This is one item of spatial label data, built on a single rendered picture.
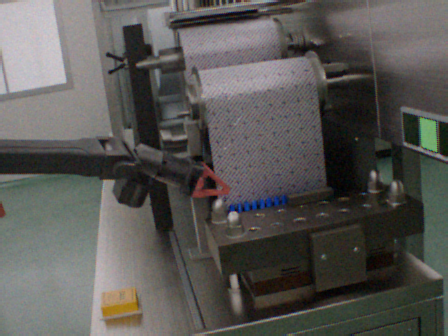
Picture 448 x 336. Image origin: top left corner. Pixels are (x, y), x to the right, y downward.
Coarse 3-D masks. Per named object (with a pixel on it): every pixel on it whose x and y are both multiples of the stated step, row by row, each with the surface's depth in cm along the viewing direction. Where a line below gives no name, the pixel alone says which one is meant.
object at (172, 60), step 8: (168, 48) 138; (176, 48) 137; (160, 56) 136; (168, 56) 136; (176, 56) 136; (168, 64) 136; (176, 64) 137; (184, 64) 137; (168, 72) 138; (176, 72) 139
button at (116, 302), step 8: (128, 288) 110; (104, 296) 107; (112, 296) 107; (120, 296) 106; (128, 296) 106; (136, 296) 109; (104, 304) 104; (112, 304) 103; (120, 304) 103; (128, 304) 104; (136, 304) 104; (104, 312) 103; (112, 312) 103; (120, 312) 104; (128, 312) 104
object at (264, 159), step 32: (224, 128) 113; (256, 128) 114; (288, 128) 115; (320, 128) 117; (224, 160) 115; (256, 160) 116; (288, 160) 117; (320, 160) 118; (256, 192) 117; (288, 192) 118
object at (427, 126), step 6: (420, 120) 90; (426, 120) 88; (432, 120) 87; (426, 126) 89; (432, 126) 87; (426, 132) 89; (432, 132) 87; (426, 138) 89; (432, 138) 87; (426, 144) 90; (432, 144) 88
